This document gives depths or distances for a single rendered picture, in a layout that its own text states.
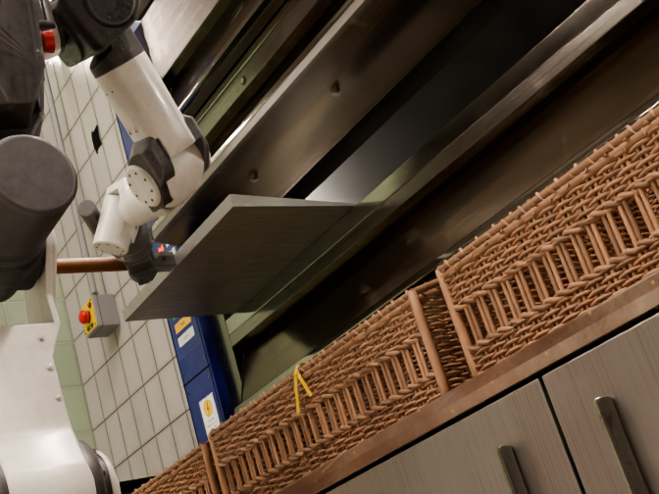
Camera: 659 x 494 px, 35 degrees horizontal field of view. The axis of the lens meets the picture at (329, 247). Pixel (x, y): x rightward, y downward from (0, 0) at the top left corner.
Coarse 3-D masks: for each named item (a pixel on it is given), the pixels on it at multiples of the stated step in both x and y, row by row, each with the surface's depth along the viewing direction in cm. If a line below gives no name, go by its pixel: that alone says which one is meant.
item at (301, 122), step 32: (384, 0) 191; (416, 0) 192; (448, 0) 193; (480, 0) 194; (352, 32) 198; (384, 32) 199; (416, 32) 200; (448, 32) 201; (320, 64) 205; (352, 64) 206; (384, 64) 207; (416, 64) 208; (288, 96) 214; (320, 96) 215; (352, 96) 216; (256, 128) 222; (288, 128) 224; (320, 128) 225; (224, 160) 232; (256, 160) 233; (288, 160) 234; (224, 192) 243; (256, 192) 245; (160, 224) 257; (192, 224) 255
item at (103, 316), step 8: (96, 296) 309; (104, 296) 310; (112, 296) 312; (96, 304) 308; (104, 304) 309; (112, 304) 311; (88, 312) 310; (96, 312) 307; (104, 312) 308; (112, 312) 309; (96, 320) 306; (104, 320) 307; (112, 320) 308; (88, 328) 310; (96, 328) 307; (104, 328) 309; (112, 328) 311; (88, 336) 311; (96, 336) 313; (104, 336) 315
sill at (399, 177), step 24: (600, 0) 166; (576, 24) 170; (552, 48) 174; (528, 72) 179; (480, 96) 188; (504, 96) 183; (456, 120) 193; (480, 120) 189; (432, 144) 198; (408, 168) 204; (384, 192) 210; (360, 216) 217; (336, 240) 223; (312, 264) 231; (264, 288) 247; (240, 312) 255
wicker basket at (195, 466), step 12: (204, 444) 174; (192, 456) 177; (204, 456) 173; (168, 468) 182; (180, 468) 179; (192, 468) 177; (204, 468) 174; (156, 480) 186; (168, 480) 183; (180, 480) 180; (192, 480) 177; (204, 480) 174; (216, 480) 172; (132, 492) 194; (144, 492) 190; (156, 492) 187; (168, 492) 184; (180, 492) 180; (192, 492) 177; (204, 492) 231; (216, 492) 171
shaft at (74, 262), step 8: (64, 264) 206; (72, 264) 207; (80, 264) 208; (88, 264) 209; (96, 264) 210; (104, 264) 211; (112, 264) 212; (120, 264) 213; (64, 272) 207; (72, 272) 208; (80, 272) 209
